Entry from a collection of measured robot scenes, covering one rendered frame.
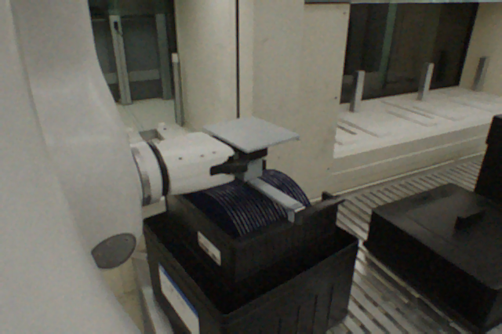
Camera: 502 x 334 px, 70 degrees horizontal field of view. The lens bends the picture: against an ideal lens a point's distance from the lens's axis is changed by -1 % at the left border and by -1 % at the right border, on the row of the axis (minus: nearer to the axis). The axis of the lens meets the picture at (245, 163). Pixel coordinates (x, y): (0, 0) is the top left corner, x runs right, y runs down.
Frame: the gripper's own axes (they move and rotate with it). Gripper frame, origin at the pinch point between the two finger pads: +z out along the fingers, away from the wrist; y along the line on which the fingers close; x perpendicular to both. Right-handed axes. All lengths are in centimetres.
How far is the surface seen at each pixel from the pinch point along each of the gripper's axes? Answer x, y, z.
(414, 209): -22.9, 8.1, 40.5
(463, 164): -33, -6, 98
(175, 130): -18, -61, 16
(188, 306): -22.1, 3.7, -13.9
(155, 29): 9, -110, 33
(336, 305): -27.8, 13.4, 9.1
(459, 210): -23, 14, 48
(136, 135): -18, -64, 4
